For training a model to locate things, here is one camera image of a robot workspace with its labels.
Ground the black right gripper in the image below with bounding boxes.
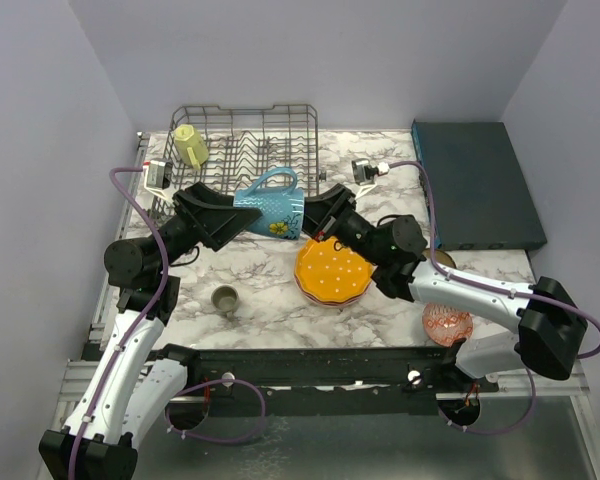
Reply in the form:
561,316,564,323
274,184,386,267

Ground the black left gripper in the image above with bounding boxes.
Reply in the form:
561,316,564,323
151,181,266,275

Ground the blue floral mug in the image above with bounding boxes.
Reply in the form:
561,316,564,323
233,167,305,240

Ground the pale yellow mug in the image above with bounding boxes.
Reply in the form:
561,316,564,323
173,124,209,171

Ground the brown patterned bowl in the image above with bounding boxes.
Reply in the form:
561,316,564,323
423,249,457,269

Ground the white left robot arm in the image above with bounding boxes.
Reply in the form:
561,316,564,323
39,183,262,479

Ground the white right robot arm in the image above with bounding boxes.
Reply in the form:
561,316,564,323
302,184,587,392

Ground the orange polka dot plate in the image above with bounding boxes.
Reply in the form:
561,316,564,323
294,237,374,297

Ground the pink plate under stack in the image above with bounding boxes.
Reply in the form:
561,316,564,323
298,284,369,307

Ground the small grey cup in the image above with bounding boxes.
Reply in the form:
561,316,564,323
211,285,239,318

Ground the red patterned glass bowl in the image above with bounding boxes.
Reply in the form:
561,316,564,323
422,303,474,347

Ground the grey wire dish rack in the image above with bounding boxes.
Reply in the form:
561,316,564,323
161,103,326,196

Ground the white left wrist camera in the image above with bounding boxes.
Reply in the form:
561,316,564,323
143,159,176,203

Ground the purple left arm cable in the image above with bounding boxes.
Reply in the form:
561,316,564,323
68,167,267,480

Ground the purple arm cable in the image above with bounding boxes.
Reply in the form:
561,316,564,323
68,167,267,480
387,160,600,436

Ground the blue network switch box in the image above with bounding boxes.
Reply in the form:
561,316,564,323
411,120,547,251

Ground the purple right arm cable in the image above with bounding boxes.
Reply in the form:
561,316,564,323
387,160,600,436

